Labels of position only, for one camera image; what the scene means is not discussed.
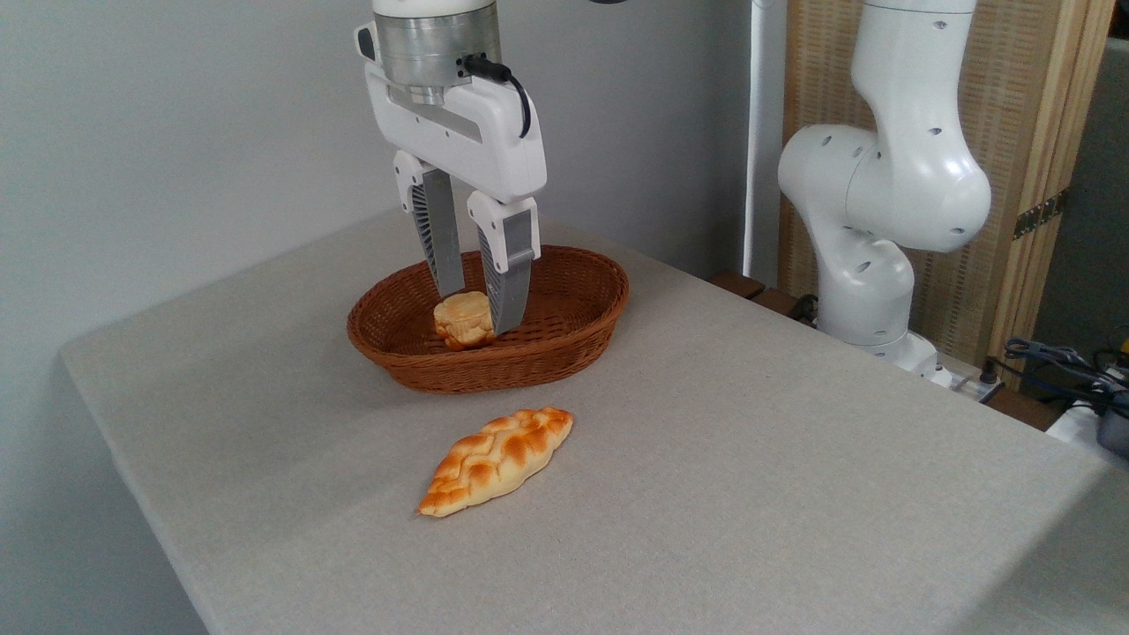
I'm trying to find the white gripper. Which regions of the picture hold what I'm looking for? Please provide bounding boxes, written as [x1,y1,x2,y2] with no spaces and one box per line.
[355,22,548,337]

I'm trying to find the small round bread bun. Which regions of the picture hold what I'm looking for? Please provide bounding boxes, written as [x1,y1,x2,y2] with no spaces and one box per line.
[432,291,497,352]

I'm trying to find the long braided bread loaf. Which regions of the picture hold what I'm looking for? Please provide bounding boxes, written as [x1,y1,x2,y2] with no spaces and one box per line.
[417,407,574,519]

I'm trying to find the brown woven wicker basket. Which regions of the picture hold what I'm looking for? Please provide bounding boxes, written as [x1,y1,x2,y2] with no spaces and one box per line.
[347,245,631,394]

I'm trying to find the dark wooden block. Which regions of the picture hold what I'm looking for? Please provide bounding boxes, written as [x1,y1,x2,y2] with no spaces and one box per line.
[708,271,802,320]

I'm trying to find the white vertical pole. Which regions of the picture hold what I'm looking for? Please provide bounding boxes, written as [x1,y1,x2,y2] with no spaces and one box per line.
[743,0,788,288]

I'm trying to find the wooden rattan folding screen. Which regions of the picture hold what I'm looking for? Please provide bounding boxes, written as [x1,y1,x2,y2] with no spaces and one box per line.
[781,0,1118,391]

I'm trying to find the dark metal screen hinge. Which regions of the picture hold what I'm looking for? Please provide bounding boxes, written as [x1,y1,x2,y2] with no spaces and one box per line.
[1013,189,1071,241]

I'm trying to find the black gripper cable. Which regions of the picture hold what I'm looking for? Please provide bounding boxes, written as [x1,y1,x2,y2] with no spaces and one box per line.
[463,54,534,140]

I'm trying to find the bundle of blue black cables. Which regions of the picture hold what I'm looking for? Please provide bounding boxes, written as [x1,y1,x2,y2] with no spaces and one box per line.
[988,337,1129,417]

